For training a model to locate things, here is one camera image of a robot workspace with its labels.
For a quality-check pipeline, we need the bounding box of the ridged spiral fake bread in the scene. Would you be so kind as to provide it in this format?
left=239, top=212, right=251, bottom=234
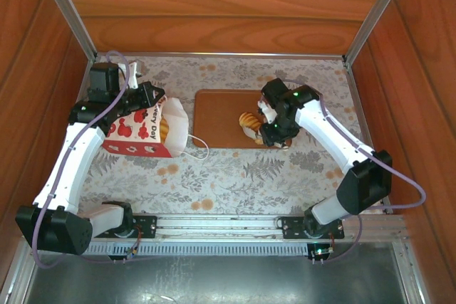
left=238, top=110, right=266, bottom=145

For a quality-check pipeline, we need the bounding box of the red and white paper bag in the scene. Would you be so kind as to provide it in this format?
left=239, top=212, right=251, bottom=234
left=102, top=95, right=211, bottom=161

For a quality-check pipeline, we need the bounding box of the striped golden fake croissant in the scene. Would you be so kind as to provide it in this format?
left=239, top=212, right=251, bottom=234
left=159, top=118, right=171, bottom=143

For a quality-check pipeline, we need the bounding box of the brown rectangular tray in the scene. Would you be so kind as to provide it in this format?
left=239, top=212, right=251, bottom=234
left=194, top=88, right=297, bottom=149

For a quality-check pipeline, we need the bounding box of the black arm base mounting plate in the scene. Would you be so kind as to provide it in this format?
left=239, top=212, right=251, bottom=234
left=130, top=214, right=158, bottom=240
left=280, top=214, right=346, bottom=241

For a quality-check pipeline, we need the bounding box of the floral patterned tablecloth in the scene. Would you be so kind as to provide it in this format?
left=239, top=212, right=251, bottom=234
left=76, top=55, right=388, bottom=214

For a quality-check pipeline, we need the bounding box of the circuit board with green light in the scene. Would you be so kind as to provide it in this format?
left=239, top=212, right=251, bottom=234
left=308, top=243, right=336, bottom=266

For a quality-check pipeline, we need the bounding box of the grey metal sheet panel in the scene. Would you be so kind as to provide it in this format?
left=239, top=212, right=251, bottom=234
left=21, top=243, right=410, bottom=304

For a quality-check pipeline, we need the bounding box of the thin aluminium table edge rail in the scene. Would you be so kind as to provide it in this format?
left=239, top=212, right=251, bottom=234
left=95, top=51, right=346, bottom=60

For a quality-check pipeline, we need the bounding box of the aluminium frame post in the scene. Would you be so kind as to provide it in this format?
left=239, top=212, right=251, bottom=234
left=342, top=0, right=415, bottom=66
left=33, top=0, right=99, bottom=63

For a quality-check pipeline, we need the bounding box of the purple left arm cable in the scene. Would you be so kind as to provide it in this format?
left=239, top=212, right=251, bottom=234
left=31, top=50, right=131, bottom=270

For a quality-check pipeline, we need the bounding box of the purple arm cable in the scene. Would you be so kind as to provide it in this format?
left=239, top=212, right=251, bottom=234
left=31, top=50, right=131, bottom=270
left=261, top=78, right=428, bottom=265

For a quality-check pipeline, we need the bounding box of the wide aluminium base rail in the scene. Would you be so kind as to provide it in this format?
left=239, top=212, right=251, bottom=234
left=23, top=212, right=409, bottom=246

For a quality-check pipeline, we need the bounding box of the slotted grey cable duct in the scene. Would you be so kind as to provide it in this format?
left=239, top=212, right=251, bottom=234
left=85, top=241, right=311, bottom=258

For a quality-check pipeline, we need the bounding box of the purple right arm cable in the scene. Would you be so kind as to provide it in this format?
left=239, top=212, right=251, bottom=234
left=261, top=78, right=428, bottom=265

